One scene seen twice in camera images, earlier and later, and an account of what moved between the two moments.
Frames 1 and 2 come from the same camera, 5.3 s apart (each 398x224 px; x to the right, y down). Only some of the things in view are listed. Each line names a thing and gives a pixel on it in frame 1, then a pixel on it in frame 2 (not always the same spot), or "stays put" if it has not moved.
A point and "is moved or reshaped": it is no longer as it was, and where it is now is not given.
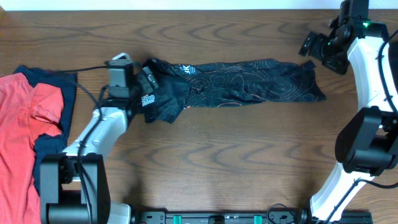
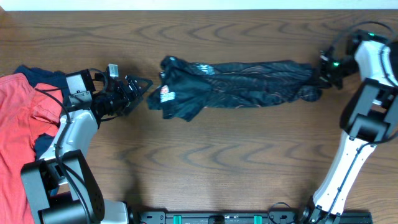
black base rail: x=277 y=216 stays put
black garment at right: x=393 y=60 stays put
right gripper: x=339 y=67 -> x=322 y=69
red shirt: x=28 y=113 stays put
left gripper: x=148 y=82 -> x=128 y=102
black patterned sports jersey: x=181 y=87 is moved or reshaped
